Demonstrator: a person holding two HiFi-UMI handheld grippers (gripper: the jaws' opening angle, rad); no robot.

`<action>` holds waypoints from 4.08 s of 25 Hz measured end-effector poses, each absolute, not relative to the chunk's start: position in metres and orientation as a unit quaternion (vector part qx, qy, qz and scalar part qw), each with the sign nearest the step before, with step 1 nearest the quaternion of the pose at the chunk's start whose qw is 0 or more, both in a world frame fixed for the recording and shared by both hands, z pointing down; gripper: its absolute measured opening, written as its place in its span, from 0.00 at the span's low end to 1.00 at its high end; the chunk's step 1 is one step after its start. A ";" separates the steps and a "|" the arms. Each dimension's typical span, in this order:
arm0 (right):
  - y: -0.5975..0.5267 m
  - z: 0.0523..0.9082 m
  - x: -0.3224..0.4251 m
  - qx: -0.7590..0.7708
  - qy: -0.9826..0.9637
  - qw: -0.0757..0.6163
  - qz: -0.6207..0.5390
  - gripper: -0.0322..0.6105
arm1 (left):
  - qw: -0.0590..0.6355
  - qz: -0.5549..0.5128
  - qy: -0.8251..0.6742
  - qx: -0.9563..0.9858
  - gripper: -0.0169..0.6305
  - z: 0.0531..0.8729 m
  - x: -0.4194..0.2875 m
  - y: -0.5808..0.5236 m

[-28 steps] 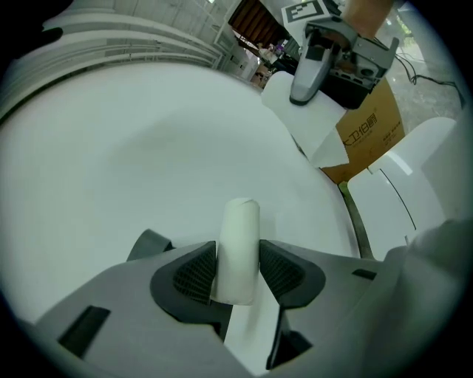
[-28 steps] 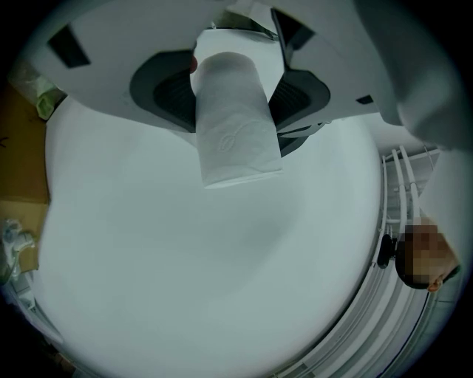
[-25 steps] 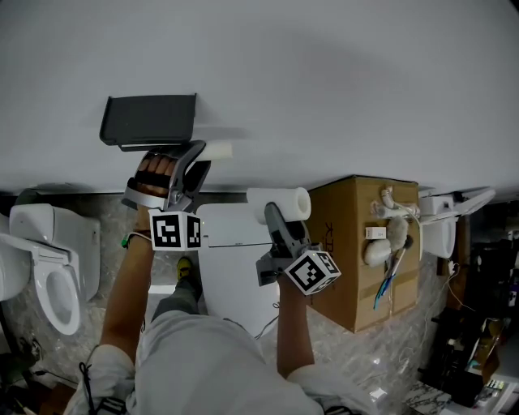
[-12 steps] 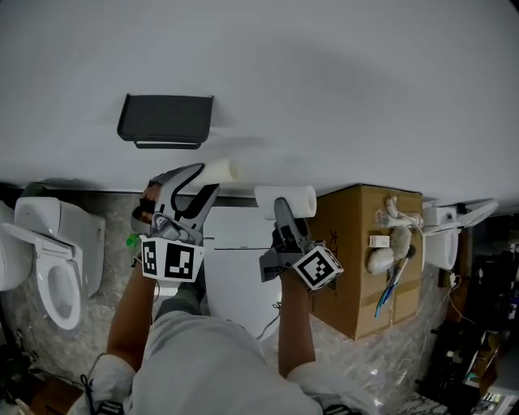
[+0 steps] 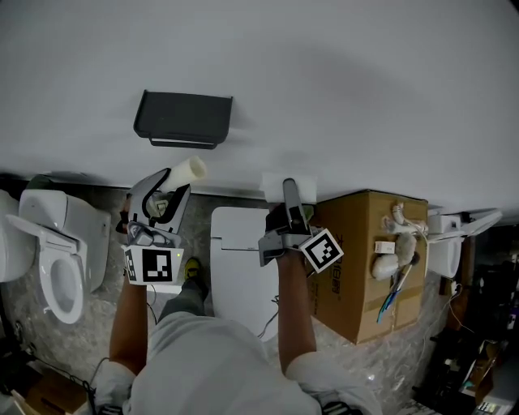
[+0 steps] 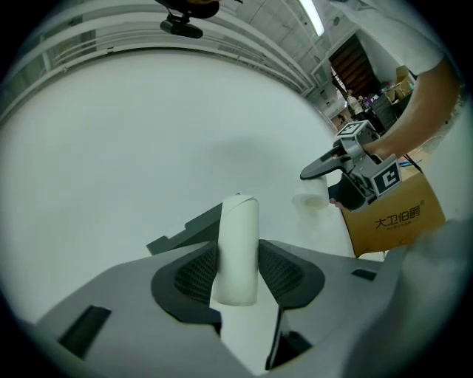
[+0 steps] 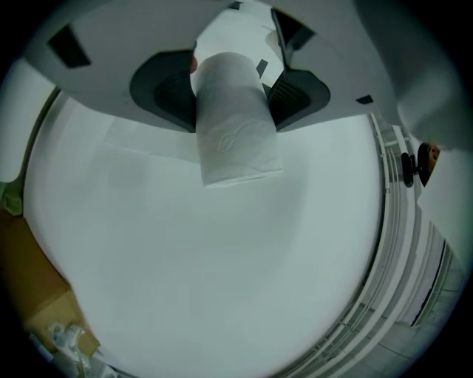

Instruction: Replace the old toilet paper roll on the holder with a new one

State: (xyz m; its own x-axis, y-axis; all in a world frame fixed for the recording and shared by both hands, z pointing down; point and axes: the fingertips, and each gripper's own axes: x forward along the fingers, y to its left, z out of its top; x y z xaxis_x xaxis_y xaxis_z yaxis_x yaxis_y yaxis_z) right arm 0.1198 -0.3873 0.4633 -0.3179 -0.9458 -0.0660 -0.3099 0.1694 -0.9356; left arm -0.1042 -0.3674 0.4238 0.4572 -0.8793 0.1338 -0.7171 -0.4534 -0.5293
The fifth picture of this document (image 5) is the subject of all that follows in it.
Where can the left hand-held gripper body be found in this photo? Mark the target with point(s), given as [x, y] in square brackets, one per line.
[156, 265]

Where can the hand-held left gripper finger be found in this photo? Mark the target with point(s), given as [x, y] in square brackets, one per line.
[178, 215]
[140, 202]

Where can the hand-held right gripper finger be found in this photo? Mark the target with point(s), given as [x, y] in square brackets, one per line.
[294, 210]
[277, 219]

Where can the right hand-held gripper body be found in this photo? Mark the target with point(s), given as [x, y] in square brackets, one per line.
[322, 251]

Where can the large white toilet paper roll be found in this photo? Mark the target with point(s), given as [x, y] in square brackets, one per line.
[273, 188]

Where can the cardboard paper tube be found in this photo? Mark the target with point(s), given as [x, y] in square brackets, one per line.
[188, 172]

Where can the person's right forearm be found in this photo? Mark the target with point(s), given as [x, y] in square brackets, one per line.
[296, 316]

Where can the person's left forearm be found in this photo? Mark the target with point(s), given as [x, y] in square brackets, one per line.
[129, 328]

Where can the white open-lid toilet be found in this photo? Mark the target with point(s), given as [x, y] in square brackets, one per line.
[81, 227]

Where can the white closed-lid toilet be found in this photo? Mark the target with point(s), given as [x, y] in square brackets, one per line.
[239, 275]

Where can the white toilet with raised lid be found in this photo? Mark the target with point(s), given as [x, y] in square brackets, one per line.
[446, 259]

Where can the person's left hand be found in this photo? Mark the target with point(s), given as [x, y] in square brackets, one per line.
[123, 221]

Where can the clear green plastic cup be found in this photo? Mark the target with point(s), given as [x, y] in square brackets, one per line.
[309, 211]

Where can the person's yellow shoe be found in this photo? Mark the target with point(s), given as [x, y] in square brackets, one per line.
[192, 267]

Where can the person's grey trouser leg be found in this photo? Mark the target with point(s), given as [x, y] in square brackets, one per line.
[184, 302]

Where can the large brown cardboard box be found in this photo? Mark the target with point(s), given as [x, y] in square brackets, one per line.
[353, 292]

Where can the small white packet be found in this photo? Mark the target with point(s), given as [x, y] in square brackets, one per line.
[385, 247]

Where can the white oval pouch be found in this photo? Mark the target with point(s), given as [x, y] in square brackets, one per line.
[384, 267]

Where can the grey fluffy duster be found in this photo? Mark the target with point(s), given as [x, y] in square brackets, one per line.
[405, 247]

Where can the person's white shirt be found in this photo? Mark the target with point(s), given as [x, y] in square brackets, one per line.
[219, 364]

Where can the white power adapter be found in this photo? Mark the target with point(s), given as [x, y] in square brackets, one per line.
[456, 289]

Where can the small brown cardboard box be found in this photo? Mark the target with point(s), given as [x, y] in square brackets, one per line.
[52, 393]

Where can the dark shelving unit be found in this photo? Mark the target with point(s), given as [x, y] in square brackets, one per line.
[486, 324]

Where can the black wall paper holder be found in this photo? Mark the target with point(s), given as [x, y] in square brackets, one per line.
[182, 113]

